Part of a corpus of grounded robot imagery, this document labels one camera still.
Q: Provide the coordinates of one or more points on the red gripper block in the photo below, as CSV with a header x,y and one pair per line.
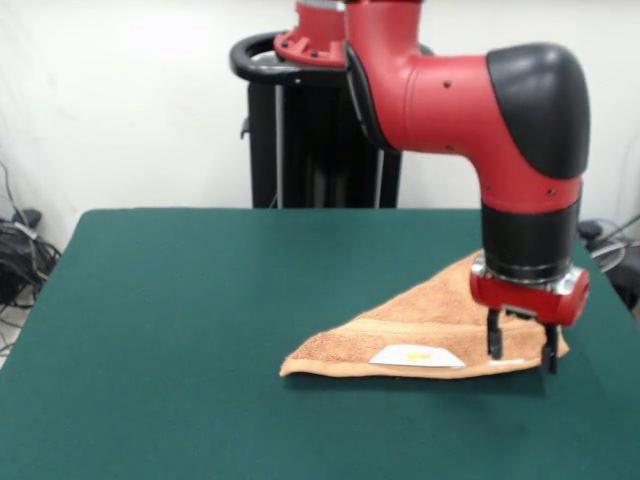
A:
x,y
525,297

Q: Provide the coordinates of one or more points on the tan terry towel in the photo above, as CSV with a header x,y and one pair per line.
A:
x,y
360,345

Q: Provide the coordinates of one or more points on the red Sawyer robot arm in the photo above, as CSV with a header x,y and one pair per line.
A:
x,y
450,100

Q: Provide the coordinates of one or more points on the dark green table cloth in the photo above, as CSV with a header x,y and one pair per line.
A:
x,y
150,300

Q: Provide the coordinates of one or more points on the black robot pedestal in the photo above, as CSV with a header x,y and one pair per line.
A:
x,y
320,165

